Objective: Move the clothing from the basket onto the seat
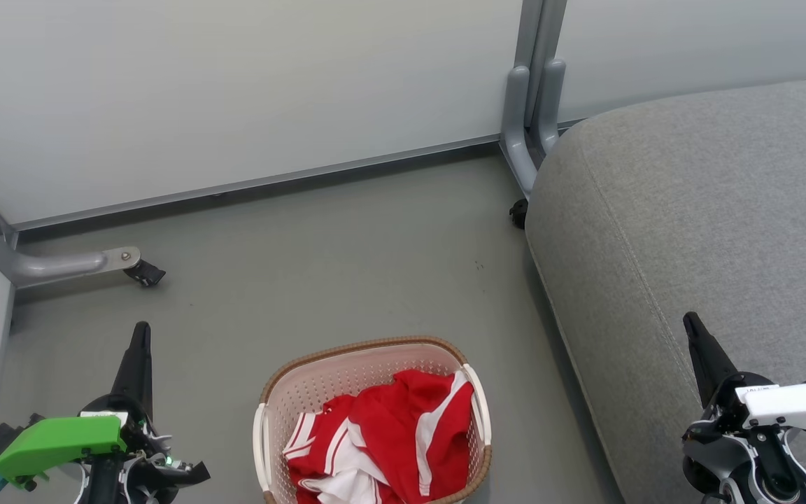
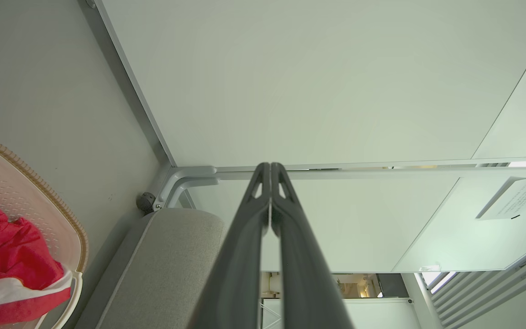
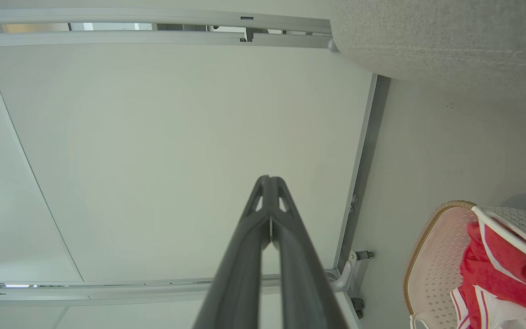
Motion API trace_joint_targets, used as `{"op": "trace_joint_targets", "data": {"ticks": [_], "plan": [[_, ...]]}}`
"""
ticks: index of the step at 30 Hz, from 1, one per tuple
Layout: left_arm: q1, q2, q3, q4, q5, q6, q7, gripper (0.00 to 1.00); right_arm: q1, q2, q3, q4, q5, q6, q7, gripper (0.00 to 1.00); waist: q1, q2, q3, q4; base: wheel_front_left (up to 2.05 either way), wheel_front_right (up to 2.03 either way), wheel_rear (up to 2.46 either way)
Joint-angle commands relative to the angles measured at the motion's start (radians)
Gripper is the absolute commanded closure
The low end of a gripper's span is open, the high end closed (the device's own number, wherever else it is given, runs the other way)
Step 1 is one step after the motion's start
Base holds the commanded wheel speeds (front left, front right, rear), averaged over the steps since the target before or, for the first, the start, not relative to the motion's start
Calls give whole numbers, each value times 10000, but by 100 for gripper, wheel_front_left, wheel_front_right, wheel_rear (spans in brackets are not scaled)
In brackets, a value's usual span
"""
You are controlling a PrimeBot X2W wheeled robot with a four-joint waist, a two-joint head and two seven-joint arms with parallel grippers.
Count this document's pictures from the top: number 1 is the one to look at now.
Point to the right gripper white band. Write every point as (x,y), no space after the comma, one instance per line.
(774,434)

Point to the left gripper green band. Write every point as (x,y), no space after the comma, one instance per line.
(60,441)

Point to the red and white garment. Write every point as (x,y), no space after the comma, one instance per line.
(389,441)

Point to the grey fabric sofa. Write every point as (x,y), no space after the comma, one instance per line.
(690,231)

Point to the black caster wheel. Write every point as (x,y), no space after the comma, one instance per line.
(518,213)
(145,274)

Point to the grey metal partition foot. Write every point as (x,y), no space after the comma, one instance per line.
(39,262)

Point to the white perforated plastic laundry basket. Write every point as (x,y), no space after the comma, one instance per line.
(368,364)

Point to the grey metal partition bottom rail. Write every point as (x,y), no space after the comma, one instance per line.
(256,183)

